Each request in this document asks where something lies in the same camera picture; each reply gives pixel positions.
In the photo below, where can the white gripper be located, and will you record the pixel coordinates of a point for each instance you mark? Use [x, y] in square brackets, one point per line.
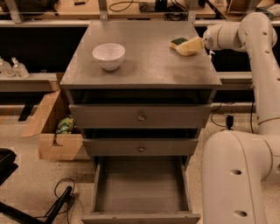
[210, 38]

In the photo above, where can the yellow green sponge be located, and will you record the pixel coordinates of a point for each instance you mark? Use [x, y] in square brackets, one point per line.
[176, 42]

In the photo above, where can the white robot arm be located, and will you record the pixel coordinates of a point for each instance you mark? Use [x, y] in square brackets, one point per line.
[233, 164]

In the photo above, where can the grey wooden drawer cabinet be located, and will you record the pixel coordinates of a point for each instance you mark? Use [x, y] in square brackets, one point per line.
[151, 74]

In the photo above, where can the grey top drawer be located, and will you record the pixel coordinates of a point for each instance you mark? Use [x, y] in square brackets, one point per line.
[89, 116]

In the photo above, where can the grey middle drawer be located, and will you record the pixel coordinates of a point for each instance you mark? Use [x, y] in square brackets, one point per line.
[139, 147]

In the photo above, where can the grey open bottom drawer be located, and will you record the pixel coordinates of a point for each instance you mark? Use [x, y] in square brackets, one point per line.
[140, 190]

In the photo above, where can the white ceramic bowl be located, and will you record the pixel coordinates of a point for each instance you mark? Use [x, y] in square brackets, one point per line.
[109, 56]

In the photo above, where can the green snack bag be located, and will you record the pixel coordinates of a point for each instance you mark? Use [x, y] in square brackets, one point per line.
[65, 126]

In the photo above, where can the open cardboard box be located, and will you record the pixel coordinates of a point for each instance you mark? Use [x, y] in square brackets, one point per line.
[44, 123]

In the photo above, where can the black chair base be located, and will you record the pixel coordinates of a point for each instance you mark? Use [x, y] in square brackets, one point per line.
[22, 203]

